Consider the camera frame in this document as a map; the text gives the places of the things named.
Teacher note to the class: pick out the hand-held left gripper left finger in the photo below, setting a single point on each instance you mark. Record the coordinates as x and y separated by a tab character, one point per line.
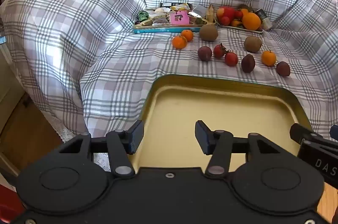
136	138

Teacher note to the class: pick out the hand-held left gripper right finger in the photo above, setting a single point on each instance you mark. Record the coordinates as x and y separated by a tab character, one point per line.
202	135

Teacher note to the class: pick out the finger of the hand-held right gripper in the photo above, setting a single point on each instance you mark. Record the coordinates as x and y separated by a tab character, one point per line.
334	132
297	132

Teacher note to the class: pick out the gold tin tray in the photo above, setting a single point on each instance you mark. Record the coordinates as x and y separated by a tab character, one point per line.
224	113

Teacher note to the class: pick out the dark purple plum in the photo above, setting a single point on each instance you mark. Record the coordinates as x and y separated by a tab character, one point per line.
205	53
248	63
283	68

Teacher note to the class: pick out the red cherry tomato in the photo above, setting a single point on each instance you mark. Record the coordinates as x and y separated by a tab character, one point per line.
219	51
231	58

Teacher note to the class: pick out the brown kiwi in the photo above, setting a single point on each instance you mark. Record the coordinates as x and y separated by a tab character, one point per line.
253	44
208	32

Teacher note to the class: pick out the white fruit tray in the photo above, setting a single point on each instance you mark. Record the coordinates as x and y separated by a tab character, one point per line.
253	31

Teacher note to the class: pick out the blue tin tray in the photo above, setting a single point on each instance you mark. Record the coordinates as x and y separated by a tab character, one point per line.
163	29

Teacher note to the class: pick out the small green round fruit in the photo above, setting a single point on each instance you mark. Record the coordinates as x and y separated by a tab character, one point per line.
199	20

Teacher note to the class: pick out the small red tomato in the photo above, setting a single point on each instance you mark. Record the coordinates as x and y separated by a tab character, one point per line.
225	20
239	14

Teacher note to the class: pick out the small leafy mandarin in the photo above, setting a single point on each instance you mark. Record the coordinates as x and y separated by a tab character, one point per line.
236	23

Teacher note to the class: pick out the green and white can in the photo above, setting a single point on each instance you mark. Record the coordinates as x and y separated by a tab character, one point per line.
264	19

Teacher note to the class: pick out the pink snack box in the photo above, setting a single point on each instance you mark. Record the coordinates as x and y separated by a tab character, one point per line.
179	18

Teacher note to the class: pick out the dark purple snack packet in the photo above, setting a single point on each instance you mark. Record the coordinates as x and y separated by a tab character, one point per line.
159	20

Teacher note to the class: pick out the large orange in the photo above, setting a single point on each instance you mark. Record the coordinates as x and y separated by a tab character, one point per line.
251	21

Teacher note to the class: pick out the tan paper packet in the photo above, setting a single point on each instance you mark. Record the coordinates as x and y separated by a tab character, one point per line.
210	13

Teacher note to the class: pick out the green foil candy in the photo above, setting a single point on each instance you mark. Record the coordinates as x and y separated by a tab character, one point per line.
142	15

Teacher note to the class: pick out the grey plaid blanket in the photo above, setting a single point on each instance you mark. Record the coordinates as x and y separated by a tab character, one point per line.
79	28

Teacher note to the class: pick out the silver foil packet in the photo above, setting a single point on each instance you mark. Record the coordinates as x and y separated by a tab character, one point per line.
198	10

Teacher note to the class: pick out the red apple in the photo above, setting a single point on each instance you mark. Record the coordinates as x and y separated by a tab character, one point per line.
226	12

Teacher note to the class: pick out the white wrapped candy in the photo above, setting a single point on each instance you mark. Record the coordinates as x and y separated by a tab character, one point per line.
161	10

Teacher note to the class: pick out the mandarin with leaves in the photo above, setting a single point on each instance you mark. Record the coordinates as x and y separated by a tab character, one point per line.
244	11

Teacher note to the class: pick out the yellow snack packet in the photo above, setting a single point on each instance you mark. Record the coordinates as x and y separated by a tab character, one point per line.
182	5

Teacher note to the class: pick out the black snack packet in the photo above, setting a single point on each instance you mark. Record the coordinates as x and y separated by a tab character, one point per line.
165	4

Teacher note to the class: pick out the red object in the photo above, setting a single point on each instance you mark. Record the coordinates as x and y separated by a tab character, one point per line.
6	202

